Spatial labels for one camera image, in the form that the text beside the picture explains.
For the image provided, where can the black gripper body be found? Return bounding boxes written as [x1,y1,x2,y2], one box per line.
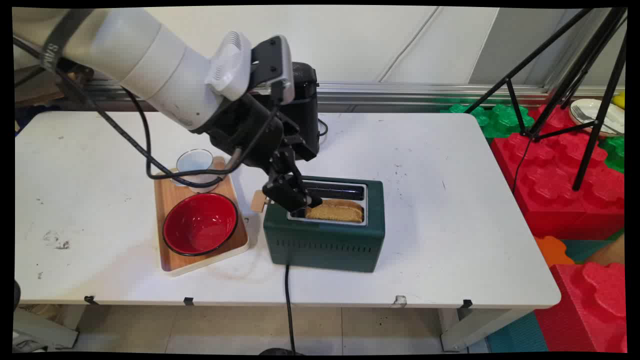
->
[192,92,303,170]

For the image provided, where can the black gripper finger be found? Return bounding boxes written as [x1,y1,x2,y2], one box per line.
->
[286,131,321,162]
[262,147,324,213]

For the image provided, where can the brown toast slice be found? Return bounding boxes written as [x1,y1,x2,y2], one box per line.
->
[304,199,364,224]

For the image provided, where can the wooden toaster lever knob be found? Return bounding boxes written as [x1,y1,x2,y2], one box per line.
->
[251,190,271,214]

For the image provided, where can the black kitchen appliance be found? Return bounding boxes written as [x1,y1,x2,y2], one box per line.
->
[290,61,321,157]

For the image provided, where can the dark green toaster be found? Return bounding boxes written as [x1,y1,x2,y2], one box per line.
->
[263,175,386,274]

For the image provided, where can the pale blue enamel cup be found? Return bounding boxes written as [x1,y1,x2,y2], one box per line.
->
[171,148,222,194]

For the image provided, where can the red enamel bowl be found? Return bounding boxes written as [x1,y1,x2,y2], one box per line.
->
[162,192,239,257]

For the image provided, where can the wooden serving tray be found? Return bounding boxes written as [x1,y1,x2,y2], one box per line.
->
[153,156,250,277]

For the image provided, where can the green foam block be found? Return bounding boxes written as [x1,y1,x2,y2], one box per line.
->
[598,135,626,174]
[440,102,536,139]

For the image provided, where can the white table leg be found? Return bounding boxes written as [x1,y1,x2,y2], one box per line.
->
[439,307,535,353]

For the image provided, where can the large red foam block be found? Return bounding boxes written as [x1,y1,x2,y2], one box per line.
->
[490,104,626,241]

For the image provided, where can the orange foam piece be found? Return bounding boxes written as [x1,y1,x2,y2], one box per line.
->
[534,235,576,268]

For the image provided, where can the teal foam mat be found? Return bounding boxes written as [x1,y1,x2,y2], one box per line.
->
[485,312,550,354]

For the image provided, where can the black tripod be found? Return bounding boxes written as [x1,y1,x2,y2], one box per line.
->
[464,7,628,192]

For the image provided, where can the silver fork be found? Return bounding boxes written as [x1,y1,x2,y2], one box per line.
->
[572,104,621,135]

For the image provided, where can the white plate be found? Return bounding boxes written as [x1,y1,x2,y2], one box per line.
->
[569,98,626,138]

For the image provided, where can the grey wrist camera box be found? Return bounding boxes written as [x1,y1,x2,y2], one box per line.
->
[250,34,296,106]

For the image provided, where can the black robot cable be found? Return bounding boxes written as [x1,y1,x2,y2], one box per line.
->
[13,36,281,190]

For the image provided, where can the black toaster power cord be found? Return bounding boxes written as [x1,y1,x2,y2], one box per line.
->
[284,263,297,355]

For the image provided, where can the black strap on arm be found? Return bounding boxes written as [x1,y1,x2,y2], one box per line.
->
[40,8,97,71]

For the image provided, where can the grey base frame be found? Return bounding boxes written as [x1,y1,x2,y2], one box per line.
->
[12,306,80,353]

